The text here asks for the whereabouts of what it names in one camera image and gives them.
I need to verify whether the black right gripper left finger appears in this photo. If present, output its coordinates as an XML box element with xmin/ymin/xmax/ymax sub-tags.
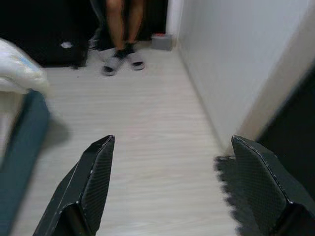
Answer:
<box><xmin>36</xmin><ymin>134</ymin><xmax>116</xmax><ymax>236</ymax></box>

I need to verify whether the grey box red top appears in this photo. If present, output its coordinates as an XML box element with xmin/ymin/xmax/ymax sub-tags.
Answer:
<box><xmin>152</xmin><ymin>34</ymin><xmax>174</xmax><ymax>51</ymax></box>

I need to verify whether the black door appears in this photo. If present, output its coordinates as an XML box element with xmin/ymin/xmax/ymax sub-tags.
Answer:
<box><xmin>254</xmin><ymin>66</ymin><xmax>315</xmax><ymax>212</ymax></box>

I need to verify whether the cream cartoon print blanket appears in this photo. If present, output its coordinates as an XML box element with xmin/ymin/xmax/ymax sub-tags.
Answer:
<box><xmin>0</xmin><ymin>38</ymin><xmax>51</xmax><ymax>95</ymax></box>

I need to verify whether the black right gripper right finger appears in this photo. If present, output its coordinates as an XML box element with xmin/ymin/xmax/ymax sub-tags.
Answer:
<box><xmin>230</xmin><ymin>134</ymin><xmax>315</xmax><ymax>236</ymax></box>

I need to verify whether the dark foam floor mat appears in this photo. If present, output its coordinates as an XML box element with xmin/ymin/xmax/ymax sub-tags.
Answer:
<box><xmin>213</xmin><ymin>152</ymin><xmax>244</xmax><ymax>236</ymax></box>

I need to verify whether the black cabinet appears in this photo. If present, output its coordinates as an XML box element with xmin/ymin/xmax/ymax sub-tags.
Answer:
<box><xmin>0</xmin><ymin>0</ymin><xmax>89</xmax><ymax>68</ymax></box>

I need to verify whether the teal padded bed frame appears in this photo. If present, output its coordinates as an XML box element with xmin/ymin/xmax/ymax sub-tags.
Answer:
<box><xmin>0</xmin><ymin>89</ymin><xmax>51</xmax><ymax>236</ymax></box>

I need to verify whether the bare person leg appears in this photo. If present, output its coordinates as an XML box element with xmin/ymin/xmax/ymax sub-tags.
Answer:
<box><xmin>126</xmin><ymin>0</ymin><xmax>144</xmax><ymax>49</ymax></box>
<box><xmin>107</xmin><ymin>0</ymin><xmax>125</xmax><ymax>54</ymax></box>

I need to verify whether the grey slipper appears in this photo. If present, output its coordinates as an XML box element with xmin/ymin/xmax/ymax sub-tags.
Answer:
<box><xmin>127</xmin><ymin>49</ymin><xmax>145</xmax><ymax>71</ymax></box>
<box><xmin>102</xmin><ymin>52</ymin><xmax>129</xmax><ymax>76</ymax></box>

